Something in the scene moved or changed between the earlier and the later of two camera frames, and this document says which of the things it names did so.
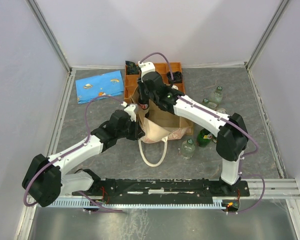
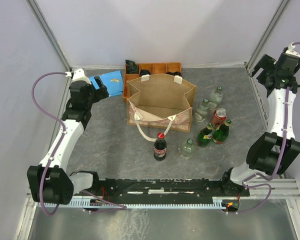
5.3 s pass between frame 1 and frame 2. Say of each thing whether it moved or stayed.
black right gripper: moved
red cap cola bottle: moved
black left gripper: moved
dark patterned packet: stayed
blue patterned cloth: stayed
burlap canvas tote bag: moved
